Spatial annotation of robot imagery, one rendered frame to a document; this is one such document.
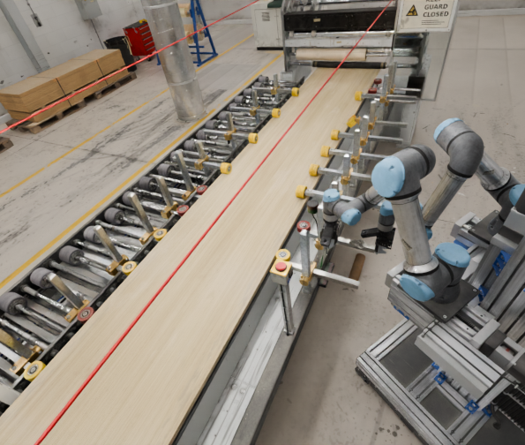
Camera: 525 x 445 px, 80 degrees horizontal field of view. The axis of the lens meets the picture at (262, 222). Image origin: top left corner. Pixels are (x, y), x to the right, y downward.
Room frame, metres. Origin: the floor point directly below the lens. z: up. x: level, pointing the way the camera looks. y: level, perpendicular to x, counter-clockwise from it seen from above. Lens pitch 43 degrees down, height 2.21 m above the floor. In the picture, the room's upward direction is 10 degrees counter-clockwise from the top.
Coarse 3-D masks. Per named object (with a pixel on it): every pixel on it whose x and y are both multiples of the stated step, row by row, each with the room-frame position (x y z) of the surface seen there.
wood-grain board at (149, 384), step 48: (336, 96) 3.00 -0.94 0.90; (288, 144) 2.26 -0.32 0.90; (336, 144) 2.14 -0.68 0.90; (240, 192) 1.73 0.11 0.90; (288, 192) 1.64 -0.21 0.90; (192, 240) 1.35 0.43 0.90; (240, 240) 1.28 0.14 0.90; (144, 288) 1.06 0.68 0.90; (192, 288) 1.00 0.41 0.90; (240, 288) 0.95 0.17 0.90; (96, 336) 0.82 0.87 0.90; (144, 336) 0.78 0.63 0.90; (192, 336) 0.73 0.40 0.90; (48, 384) 0.63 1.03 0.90; (96, 384) 0.59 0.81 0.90; (144, 384) 0.56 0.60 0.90; (192, 384) 0.52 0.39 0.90; (0, 432) 0.47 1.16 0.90; (96, 432) 0.41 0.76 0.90; (144, 432) 0.38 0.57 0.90
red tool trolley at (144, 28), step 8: (136, 24) 9.51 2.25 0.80; (144, 24) 9.35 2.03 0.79; (128, 32) 9.24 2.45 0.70; (136, 32) 9.12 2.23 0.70; (144, 32) 9.28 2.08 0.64; (128, 40) 9.28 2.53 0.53; (136, 40) 9.18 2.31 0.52; (144, 40) 9.16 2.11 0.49; (152, 40) 9.45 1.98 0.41; (136, 48) 9.22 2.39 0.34; (144, 48) 9.11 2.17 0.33; (152, 48) 9.36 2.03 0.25; (136, 56) 9.32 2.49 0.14
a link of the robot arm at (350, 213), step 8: (352, 200) 1.03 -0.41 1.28; (360, 200) 1.02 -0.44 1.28; (336, 208) 1.01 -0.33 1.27; (344, 208) 0.99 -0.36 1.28; (352, 208) 0.98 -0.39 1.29; (360, 208) 0.99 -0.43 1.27; (344, 216) 0.96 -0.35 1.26; (352, 216) 0.94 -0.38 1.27; (360, 216) 0.96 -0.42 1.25; (352, 224) 0.94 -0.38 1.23
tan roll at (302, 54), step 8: (296, 56) 3.97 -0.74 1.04; (304, 56) 3.92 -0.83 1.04; (312, 56) 3.86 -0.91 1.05; (320, 56) 3.81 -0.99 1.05; (328, 56) 3.76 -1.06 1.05; (336, 56) 3.71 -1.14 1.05; (344, 56) 3.66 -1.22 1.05; (352, 56) 3.62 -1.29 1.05; (360, 56) 3.57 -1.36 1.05; (368, 56) 3.57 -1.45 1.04; (376, 56) 3.52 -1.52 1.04; (384, 56) 3.48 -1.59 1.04
